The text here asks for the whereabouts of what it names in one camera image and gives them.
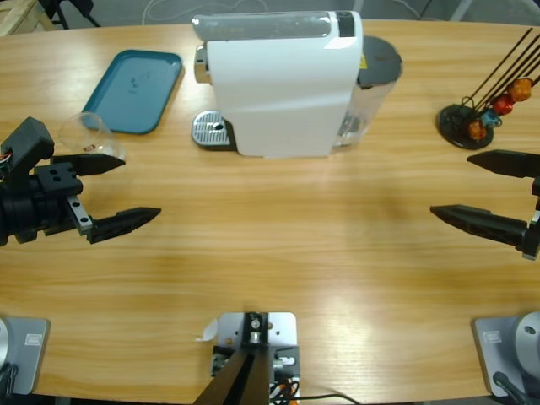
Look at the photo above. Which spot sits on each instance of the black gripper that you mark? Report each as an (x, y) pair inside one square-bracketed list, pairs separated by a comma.
[(536, 202), (25, 211)]

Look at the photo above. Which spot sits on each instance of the clear glass cup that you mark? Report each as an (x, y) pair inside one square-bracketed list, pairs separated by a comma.
[(73, 131)]

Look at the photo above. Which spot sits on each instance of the yellow orange coffee capsule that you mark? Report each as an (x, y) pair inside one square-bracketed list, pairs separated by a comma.
[(520, 89)]

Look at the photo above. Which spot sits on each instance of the grey coffee machine lever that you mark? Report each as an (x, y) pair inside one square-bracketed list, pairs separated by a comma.
[(261, 26)]

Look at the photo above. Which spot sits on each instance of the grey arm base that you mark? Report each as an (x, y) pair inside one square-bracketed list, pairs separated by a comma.
[(506, 350), (25, 354)]

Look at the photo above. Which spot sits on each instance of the dark orange coffee capsule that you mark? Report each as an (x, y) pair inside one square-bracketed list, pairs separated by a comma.
[(476, 130)]

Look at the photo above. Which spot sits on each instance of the blue coffee capsule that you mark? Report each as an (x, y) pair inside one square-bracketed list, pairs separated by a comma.
[(489, 119)]

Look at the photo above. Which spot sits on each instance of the red coffee capsule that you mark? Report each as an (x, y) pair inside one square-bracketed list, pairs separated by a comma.
[(503, 104)]

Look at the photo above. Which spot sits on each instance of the white capsule coffee machine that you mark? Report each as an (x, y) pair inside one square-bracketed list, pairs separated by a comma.
[(287, 97)]

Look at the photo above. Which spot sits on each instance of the black capsule holder with rods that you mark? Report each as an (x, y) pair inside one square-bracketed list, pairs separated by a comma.
[(457, 126)]

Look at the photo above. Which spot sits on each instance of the teal plastic tray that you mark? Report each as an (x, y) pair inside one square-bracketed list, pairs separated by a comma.
[(131, 88)]

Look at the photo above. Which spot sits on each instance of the white paper tag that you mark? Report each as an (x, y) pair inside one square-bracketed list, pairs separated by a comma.
[(208, 331)]

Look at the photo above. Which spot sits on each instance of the clear water tank grey lid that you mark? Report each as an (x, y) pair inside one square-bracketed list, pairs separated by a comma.
[(377, 59)]

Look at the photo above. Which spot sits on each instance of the black stand legs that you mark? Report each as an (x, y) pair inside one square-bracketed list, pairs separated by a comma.
[(90, 17)]

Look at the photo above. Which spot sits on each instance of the wooden crate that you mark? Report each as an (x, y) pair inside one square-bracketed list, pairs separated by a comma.
[(17, 14)]

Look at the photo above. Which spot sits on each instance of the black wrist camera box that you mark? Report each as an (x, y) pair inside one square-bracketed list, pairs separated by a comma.
[(29, 139)]

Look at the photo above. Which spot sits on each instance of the white frame leg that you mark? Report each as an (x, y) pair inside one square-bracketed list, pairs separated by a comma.
[(464, 10)]

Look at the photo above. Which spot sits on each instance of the white block with dark post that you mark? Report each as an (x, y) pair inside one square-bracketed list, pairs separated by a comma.
[(278, 333)]

